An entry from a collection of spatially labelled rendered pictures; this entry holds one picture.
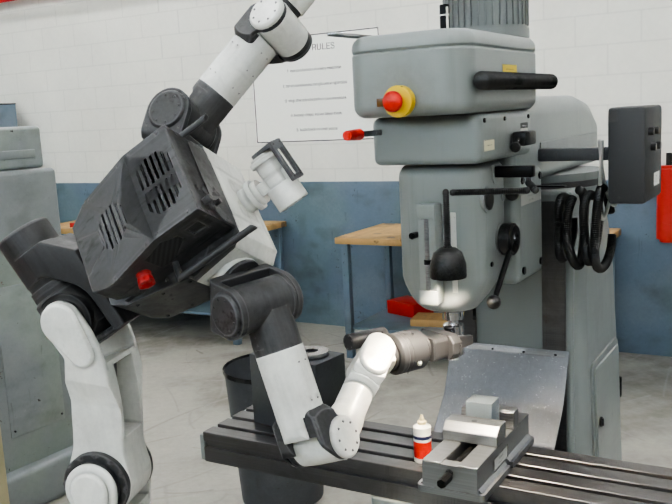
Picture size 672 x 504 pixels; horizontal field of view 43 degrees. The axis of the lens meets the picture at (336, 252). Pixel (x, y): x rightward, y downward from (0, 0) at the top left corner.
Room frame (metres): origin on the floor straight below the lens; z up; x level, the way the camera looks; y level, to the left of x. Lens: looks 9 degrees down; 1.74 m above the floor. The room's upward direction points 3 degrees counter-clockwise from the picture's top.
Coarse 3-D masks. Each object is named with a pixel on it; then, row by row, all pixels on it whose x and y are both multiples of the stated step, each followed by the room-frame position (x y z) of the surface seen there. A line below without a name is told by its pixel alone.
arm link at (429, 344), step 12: (408, 336) 1.74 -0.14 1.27; (420, 336) 1.75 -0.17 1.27; (432, 336) 1.78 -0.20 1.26; (444, 336) 1.77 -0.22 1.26; (456, 336) 1.78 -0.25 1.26; (420, 348) 1.73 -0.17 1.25; (432, 348) 1.75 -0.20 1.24; (444, 348) 1.76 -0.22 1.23; (456, 348) 1.76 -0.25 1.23; (420, 360) 1.73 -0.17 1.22; (432, 360) 1.75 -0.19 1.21; (408, 372) 1.76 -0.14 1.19
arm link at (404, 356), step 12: (348, 336) 1.72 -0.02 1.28; (360, 336) 1.72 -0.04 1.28; (396, 336) 1.73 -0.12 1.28; (348, 348) 1.72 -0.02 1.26; (360, 348) 1.70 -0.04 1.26; (396, 348) 1.71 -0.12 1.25; (408, 348) 1.71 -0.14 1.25; (396, 360) 1.70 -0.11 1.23; (408, 360) 1.71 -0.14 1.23; (348, 372) 1.72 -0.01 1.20; (396, 372) 1.72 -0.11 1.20
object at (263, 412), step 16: (320, 352) 2.04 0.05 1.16; (336, 352) 2.08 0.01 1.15; (256, 368) 2.10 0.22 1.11; (320, 368) 2.00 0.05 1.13; (336, 368) 2.05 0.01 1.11; (256, 384) 2.10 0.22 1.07; (320, 384) 1.99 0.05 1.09; (336, 384) 2.04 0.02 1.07; (256, 400) 2.11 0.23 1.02; (256, 416) 2.11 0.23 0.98; (272, 416) 2.07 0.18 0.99
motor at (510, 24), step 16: (448, 0) 2.02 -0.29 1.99; (464, 0) 1.98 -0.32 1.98; (480, 0) 1.96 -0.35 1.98; (496, 0) 1.96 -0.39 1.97; (512, 0) 1.97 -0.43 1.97; (528, 0) 2.02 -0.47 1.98; (464, 16) 1.98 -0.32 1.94; (480, 16) 1.96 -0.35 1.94; (496, 16) 1.96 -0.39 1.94; (512, 16) 1.97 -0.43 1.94; (528, 16) 2.02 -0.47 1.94; (496, 32) 1.95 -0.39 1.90; (512, 32) 1.96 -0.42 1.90; (528, 32) 2.01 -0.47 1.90
